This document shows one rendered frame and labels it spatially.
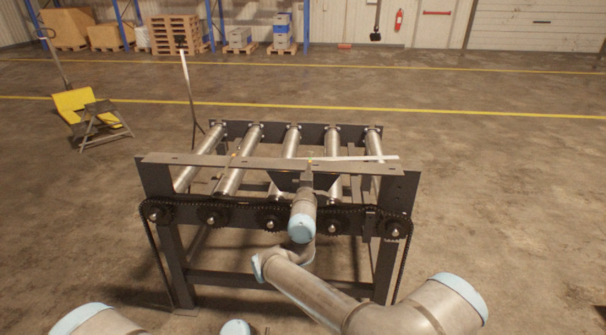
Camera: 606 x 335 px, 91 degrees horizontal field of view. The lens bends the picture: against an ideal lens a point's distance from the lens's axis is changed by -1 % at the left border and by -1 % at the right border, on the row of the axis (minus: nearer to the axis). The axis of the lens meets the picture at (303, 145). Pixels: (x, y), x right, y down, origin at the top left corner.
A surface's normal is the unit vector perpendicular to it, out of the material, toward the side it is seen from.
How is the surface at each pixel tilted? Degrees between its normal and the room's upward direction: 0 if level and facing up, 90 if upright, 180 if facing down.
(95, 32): 90
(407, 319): 14
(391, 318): 20
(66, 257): 0
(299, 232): 85
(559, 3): 90
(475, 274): 0
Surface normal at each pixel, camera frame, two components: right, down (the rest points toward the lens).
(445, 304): 0.08, -0.81
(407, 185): -0.09, 0.48
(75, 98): 0.75, 0.32
